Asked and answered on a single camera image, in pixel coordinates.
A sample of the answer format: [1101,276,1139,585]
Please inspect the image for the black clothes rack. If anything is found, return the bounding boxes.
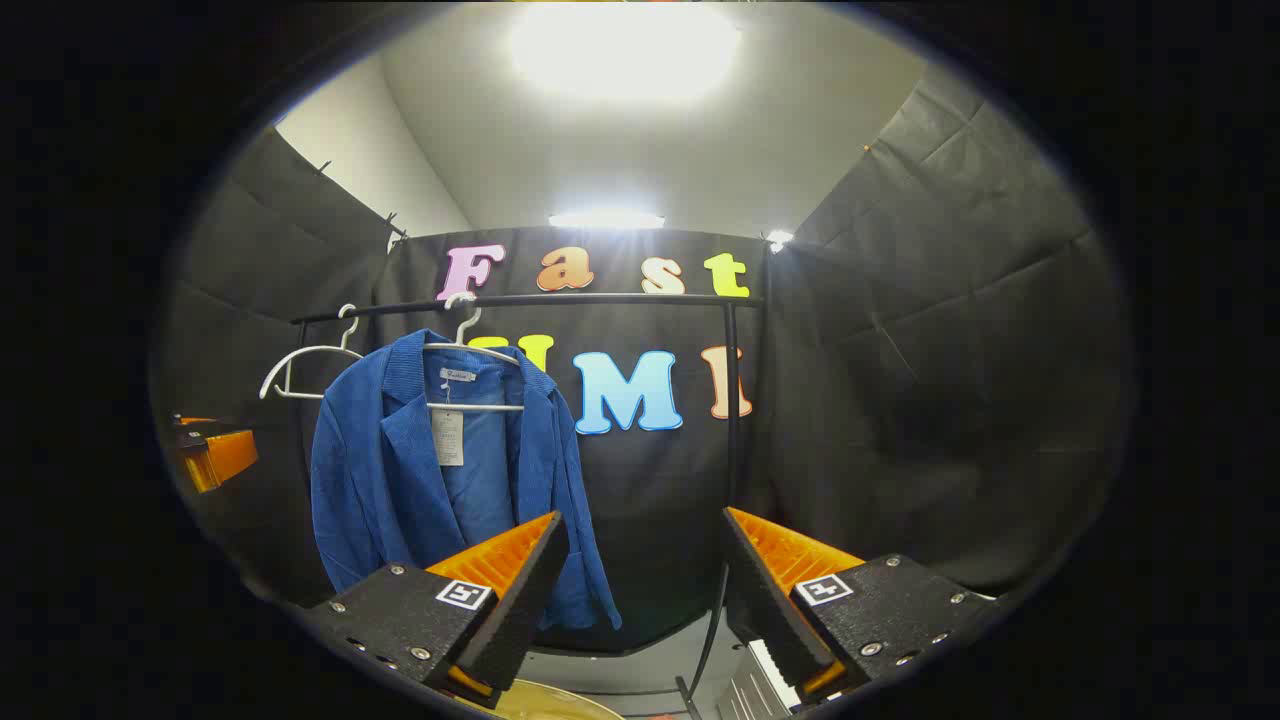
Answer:
[290,292,763,706]

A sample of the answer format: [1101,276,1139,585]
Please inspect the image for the black backdrop cloth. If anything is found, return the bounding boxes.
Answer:
[150,60,1136,651]

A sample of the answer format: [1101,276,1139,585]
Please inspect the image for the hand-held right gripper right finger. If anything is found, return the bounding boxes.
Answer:
[722,506,1001,703]

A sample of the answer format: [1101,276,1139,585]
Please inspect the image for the white clothes hanger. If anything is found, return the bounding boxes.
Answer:
[425,292,526,413]
[260,304,366,401]

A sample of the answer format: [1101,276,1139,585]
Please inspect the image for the large ceiling light panel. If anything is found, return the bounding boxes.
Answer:
[510,0,743,101]

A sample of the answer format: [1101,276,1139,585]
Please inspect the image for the white ribbed object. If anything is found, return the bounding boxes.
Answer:
[715,640,803,717]

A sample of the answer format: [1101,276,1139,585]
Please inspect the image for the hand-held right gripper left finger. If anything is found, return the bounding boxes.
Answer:
[300,510,571,711]

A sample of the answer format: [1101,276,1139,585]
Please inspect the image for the cream laundry hamper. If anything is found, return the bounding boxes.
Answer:
[480,678,626,720]

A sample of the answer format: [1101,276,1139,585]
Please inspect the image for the blue corduroy jacket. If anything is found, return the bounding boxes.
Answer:
[310,328,623,633]

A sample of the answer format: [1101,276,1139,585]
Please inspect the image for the ceiling light strip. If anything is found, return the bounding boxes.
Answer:
[548,210,666,231]

